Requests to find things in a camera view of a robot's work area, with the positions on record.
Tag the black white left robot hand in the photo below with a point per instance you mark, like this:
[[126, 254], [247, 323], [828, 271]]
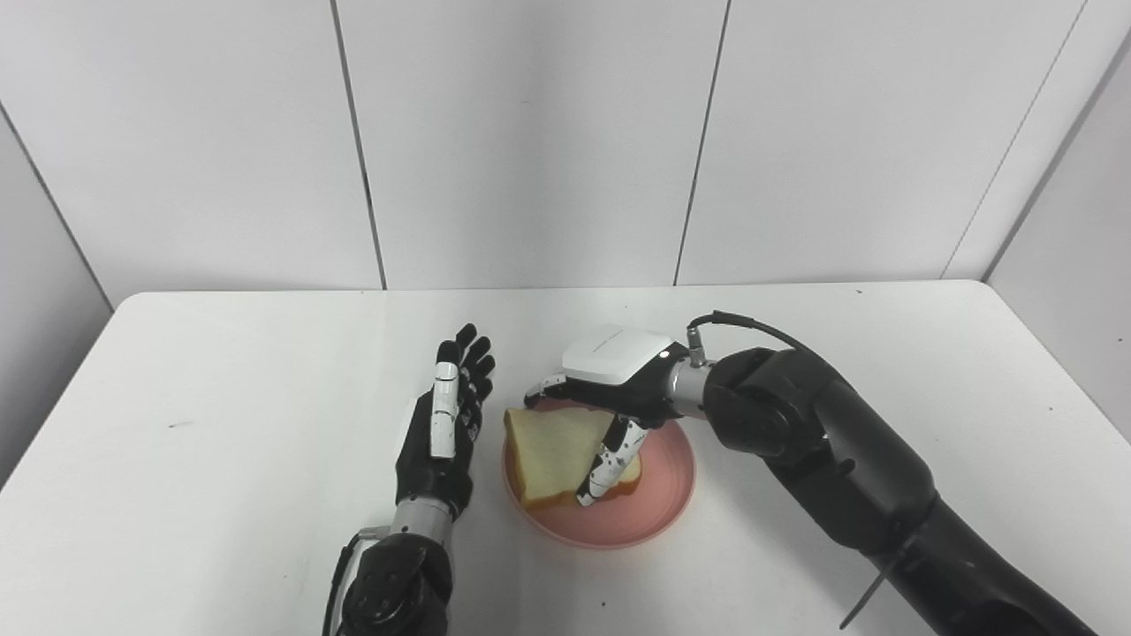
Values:
[[433, 477]]

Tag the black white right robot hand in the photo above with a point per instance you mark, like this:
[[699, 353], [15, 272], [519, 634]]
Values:
[[618, 362]]

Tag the slice of white bread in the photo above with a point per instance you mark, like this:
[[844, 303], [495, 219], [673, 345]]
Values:
[[548, 450]]

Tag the pink round plate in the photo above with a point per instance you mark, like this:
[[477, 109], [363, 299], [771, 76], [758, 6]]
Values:
[[654, 495]]

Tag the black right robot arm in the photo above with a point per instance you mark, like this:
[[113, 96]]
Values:
[[839, 442]]

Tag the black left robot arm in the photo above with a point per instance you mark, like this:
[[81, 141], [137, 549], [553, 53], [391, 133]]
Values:
[[389, 592]]

